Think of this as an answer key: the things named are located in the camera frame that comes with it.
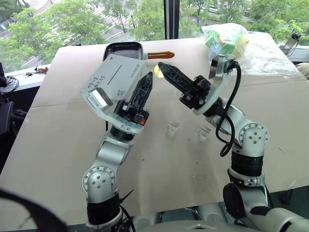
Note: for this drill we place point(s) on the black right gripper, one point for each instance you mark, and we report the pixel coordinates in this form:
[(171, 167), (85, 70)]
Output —
[(196, 93)]

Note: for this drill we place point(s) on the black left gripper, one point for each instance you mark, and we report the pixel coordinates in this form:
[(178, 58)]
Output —
[(131, 115)]

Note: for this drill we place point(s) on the gold coin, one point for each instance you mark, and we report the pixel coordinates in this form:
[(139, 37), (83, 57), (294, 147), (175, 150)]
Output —
[(157, 71)]

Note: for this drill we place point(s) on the white box with slot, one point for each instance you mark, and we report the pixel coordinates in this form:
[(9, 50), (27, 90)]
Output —
[(116, 75)]

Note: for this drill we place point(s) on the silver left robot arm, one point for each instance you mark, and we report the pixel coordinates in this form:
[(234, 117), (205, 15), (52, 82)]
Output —
[(106, 154)]

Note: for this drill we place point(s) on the clear acrylic coin stand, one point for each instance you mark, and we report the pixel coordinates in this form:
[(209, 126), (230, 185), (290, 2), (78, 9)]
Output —
[(172, 128), (204, 132)]

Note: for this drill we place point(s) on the plastic bag of colourful blocks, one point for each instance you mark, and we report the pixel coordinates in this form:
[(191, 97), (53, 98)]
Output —
[(231, 41)]

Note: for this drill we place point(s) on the small tools on sill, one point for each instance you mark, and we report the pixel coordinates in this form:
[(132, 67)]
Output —
[(36, 70)]

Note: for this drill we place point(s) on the webcam on metal stand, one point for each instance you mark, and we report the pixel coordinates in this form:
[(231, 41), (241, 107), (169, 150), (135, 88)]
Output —
[(293, 41)]

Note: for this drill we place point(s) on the grey rounded robot body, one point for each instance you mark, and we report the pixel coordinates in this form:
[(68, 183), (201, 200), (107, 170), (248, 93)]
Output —
[(188, 221)]

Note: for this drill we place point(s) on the black equipment beside table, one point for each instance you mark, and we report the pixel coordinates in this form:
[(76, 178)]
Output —
[(6, 113)]

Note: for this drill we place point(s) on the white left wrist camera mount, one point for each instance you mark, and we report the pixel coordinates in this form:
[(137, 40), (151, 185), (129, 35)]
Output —
[(101, 99)]

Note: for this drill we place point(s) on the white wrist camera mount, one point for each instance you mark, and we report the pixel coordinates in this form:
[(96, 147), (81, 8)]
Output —
[(222, 72), (101, 99)]

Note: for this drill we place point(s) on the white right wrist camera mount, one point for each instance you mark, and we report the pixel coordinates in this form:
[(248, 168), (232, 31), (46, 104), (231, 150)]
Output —
[(222, 72)]

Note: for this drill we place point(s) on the black window frame post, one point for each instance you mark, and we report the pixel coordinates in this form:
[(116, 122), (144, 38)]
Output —
[(172, 19)]

